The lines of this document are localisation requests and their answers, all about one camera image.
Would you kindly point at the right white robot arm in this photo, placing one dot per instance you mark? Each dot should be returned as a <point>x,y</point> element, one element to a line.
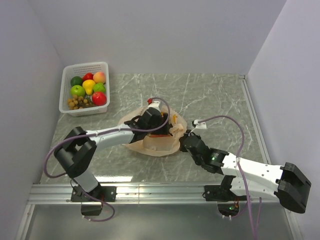
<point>244,178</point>

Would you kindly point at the light green round fruit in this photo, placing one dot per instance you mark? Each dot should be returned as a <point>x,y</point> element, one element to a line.
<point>99,87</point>

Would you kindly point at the dark green fruit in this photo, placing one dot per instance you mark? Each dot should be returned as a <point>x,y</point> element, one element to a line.
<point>76,80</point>

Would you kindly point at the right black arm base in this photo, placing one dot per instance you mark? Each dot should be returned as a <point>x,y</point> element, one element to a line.
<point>227,202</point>

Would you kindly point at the white perforated plastic basket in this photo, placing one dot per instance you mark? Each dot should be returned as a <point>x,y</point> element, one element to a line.
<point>81,70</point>

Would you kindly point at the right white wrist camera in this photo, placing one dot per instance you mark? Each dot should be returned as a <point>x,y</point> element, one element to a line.
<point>199,127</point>

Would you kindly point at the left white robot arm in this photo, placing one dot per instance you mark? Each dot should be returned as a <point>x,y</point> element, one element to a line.
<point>77,150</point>

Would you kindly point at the red apple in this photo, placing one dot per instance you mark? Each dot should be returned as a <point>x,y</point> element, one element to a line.
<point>99,98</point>

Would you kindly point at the aluminium mounting rail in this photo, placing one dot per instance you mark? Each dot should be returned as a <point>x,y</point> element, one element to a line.
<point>143,211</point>

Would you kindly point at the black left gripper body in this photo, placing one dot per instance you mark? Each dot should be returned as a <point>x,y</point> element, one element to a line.
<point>163,130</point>

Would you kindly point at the green apple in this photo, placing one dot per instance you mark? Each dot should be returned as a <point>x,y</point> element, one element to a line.
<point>77,90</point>

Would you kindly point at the yellow pear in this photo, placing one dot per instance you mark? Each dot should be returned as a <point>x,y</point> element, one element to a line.
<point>88,86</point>

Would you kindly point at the translucent orange plastic bag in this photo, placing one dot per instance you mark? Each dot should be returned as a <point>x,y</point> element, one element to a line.
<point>159,146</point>

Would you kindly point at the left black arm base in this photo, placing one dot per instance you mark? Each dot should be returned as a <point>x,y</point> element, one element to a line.
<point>91,202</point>

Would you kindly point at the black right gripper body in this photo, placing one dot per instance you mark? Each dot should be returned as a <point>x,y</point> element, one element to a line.
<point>189,132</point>

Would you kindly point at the peach fruit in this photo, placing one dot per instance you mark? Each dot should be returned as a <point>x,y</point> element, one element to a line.
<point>99,77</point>

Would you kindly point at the red fruit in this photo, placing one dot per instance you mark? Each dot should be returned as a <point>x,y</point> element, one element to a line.
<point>88,76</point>

